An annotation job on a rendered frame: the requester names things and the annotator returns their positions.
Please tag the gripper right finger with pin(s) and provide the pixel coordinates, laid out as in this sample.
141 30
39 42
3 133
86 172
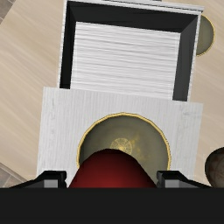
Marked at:
170 178

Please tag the red tomato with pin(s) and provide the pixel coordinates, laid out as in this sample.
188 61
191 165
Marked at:
112 170

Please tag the dark brown round bowl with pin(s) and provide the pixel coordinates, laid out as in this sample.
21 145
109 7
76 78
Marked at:
216 169

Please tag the grey bowl with gold rim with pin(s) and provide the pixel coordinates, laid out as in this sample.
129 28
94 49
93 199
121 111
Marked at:
204 35
145 137

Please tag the cabinet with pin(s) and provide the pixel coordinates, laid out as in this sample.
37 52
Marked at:
61 122

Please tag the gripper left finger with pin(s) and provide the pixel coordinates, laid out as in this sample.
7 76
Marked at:
52 178

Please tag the cabinet drawer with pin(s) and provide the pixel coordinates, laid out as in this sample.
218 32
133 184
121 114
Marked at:
125 61

